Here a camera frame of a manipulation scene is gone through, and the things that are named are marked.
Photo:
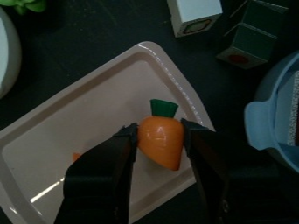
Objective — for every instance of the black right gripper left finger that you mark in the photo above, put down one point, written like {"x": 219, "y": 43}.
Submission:
{"x": 101, "y": 178}

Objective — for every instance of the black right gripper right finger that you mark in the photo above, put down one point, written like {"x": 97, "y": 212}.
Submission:
{"x": 212, "y": 166}

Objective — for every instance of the orange toy carrot piece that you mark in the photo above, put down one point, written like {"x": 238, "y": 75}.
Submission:
{"x": 76, "y": 156}

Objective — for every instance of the dark green wooden knife holder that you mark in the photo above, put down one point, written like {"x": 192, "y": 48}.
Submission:
{"x": 252, "y": 35}

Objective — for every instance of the beige rectangular plastic tray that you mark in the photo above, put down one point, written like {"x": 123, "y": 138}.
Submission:
{"x": 97, "y": 116}

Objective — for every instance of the light blue toy pot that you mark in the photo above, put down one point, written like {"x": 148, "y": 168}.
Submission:
{"x": 278, "y": 116}

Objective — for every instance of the white wooden toy block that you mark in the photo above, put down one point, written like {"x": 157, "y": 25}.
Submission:
{"x": 193, "y": 16}

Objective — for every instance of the green toy lettuce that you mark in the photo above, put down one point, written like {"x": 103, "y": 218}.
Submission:
{"x": 24, "y": 5}

